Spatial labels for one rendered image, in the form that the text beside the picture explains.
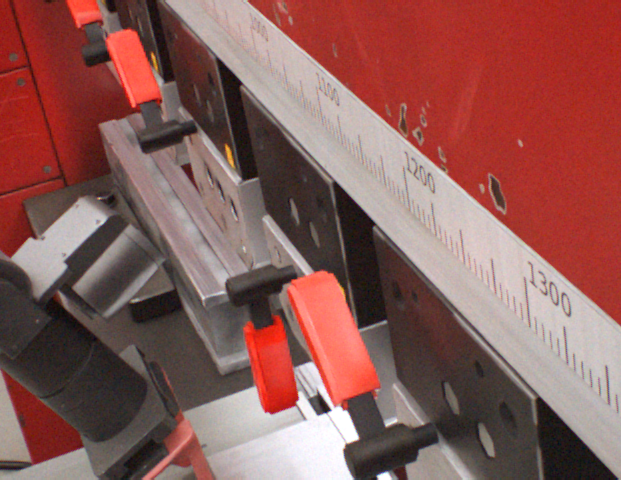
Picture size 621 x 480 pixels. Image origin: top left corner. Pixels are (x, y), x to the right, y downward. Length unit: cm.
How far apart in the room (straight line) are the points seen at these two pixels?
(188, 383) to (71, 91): 56
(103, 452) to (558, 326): 53
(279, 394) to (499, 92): 40
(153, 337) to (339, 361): 84
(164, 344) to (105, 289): 54
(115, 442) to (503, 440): 44
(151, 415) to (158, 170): 70
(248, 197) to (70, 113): 94
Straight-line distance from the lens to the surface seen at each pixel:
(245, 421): 105
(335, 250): 66
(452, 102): 45
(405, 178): 52
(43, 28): 172
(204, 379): 133
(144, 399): 91
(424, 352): 57
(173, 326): 143
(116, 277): 87
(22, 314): 83
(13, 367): 88
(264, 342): 76
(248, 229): 85
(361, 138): 56
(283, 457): 100
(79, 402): 89
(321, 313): 59
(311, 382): 113
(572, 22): 36
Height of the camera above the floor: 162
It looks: 29 degrees down
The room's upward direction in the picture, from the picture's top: 11 degrees counter-clockwise
